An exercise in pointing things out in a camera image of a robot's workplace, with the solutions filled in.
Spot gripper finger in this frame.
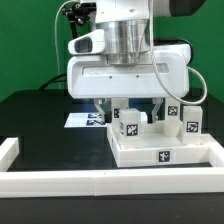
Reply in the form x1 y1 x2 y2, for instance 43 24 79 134
148 98 163 123
94 98 112 123

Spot white square table top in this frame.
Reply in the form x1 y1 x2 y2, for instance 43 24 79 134
105 121 224 169

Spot white U-shaped fence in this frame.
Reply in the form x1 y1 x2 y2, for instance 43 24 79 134
0 135 224 198

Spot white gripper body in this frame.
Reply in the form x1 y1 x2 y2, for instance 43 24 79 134
67 44 191 99

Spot black cable bundle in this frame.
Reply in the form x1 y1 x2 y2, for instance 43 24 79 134
38 1 98 91

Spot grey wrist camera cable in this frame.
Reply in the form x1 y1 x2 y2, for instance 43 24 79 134
146 0 208 107

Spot white marker sheet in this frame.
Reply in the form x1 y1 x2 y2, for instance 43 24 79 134
64 111 148 129

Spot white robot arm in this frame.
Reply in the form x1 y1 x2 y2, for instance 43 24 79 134
67 0 206 123

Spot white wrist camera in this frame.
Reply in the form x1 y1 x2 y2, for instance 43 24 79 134
68 29 106 55

